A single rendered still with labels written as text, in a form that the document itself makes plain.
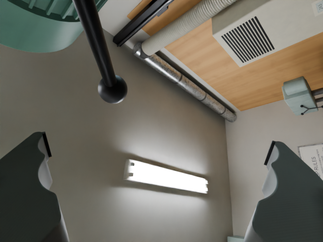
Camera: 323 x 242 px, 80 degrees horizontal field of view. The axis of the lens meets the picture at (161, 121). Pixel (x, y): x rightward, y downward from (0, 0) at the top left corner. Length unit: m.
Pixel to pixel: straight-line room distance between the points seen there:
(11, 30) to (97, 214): 1.53
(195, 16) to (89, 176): 1.53
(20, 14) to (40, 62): 1.48
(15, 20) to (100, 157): 1.49
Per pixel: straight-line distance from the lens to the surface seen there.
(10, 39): 0.32
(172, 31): 1.92
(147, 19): 1.94
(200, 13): 1.80
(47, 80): 1.70
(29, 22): 0.28
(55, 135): 1.59
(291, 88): 2.28
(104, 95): 0.23
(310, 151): 3.12
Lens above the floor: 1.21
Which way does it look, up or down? 41 degrees up
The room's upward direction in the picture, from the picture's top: 109 degrees counter-clockwise
